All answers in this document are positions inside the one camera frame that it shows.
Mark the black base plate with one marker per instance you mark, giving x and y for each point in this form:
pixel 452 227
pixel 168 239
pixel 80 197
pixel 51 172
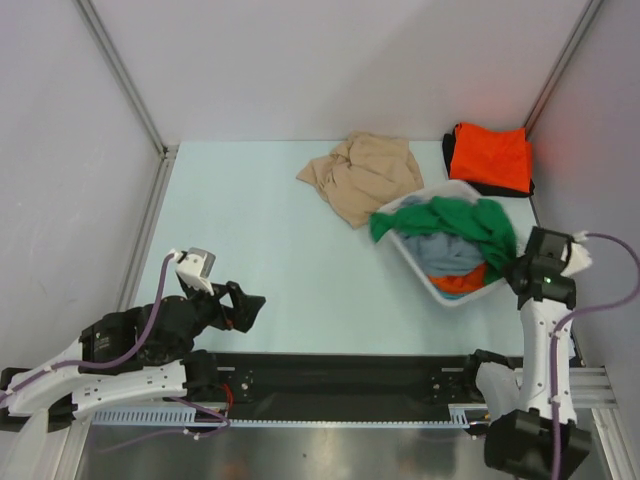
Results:
pixel 351 388

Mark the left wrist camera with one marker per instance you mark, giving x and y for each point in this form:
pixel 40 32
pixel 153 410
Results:
pixel 193 267

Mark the aluminium frame post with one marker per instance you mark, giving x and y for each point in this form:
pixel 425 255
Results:
pixel 576 37
pixel 114 62

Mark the folded orange t shirt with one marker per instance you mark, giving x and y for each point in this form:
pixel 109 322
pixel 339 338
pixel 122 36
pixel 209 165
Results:
pixel 490 155

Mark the folded black t shirt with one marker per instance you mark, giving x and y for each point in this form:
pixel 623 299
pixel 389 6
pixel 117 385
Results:
pixel 500 190

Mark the white slotted cable duct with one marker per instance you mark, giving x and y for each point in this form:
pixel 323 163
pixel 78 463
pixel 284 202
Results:
pixel 455 416

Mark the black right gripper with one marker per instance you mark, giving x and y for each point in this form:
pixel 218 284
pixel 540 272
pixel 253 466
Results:
pixel 516 271

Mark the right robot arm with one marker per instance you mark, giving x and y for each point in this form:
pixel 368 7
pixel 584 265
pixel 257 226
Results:
pixel 533 431

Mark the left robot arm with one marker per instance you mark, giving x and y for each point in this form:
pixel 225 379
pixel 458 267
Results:
pixel 143 353

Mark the right aluminium frame post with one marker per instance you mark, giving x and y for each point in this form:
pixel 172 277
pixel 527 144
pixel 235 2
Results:
pixel 576 37

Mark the light blue t shirt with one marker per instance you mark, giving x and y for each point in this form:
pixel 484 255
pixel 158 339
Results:
pixel 453 251

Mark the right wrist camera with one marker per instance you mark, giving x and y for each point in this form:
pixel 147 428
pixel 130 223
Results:
pixel 578 257

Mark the beige t shirt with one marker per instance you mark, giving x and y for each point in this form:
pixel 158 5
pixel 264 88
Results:
pixel 363 173

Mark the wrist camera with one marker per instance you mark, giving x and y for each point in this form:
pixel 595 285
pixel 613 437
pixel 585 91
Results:
pixel 193 267
pixel 578 257

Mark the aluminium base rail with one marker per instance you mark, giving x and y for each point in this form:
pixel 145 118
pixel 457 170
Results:
pixel 590 388

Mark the left aluminium frame post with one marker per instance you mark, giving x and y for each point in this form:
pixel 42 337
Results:
pixel 114 62

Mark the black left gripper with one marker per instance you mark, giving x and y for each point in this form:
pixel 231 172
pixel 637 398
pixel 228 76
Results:
pixel 246 307

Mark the white plastic laundry basket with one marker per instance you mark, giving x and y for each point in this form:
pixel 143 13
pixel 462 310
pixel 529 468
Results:
pixel 450 188

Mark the green t shirt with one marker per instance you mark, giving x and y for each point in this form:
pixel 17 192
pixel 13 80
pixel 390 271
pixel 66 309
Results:
pixel 483 224

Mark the orange t shirt in basket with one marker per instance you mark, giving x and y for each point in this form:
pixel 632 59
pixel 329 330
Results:
pixel 463 284

